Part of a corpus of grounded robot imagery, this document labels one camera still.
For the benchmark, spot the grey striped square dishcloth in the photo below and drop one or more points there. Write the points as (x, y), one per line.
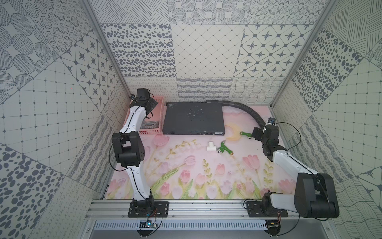
(150, 124)

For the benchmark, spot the white plastic tee fitting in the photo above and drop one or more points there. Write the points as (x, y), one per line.
(211, 146)

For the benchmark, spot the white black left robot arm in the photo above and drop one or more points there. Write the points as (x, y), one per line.
(129, 151)

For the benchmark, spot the green valve near tee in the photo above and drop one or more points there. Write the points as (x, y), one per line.
(223, 148)

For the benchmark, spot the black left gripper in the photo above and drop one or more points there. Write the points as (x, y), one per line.
(150, 104)

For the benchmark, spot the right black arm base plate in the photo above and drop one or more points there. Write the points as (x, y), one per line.
(256, 209)

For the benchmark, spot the pink floral table mat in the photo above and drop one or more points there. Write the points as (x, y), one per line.
(180, 167)

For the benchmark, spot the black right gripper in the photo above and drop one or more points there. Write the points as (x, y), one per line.
(257, 131)

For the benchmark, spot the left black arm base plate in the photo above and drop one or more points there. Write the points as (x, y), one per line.
(158, 208)

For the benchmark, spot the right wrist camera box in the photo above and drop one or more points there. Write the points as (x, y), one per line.
(271, 121)

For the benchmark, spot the dark grey flat electronics box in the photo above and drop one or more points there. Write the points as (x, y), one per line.
(193, 118)

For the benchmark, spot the pink perforated plastic basket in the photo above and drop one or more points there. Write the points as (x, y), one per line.
(153, 118)

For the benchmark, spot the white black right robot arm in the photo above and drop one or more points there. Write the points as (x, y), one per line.
(314, 195)

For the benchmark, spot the aluminium front rail frame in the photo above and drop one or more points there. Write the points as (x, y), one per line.
(177, 210)

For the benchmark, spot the small circuit board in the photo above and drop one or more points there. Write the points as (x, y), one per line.
(273, 227)
(148, 224)

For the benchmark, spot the green valve near hose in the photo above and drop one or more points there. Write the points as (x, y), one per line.
(249, 135)

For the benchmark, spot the left small circuit board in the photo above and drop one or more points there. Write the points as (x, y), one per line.
(148, 224)

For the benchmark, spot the right small circuit board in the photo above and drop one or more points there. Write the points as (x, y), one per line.
(273, 227)

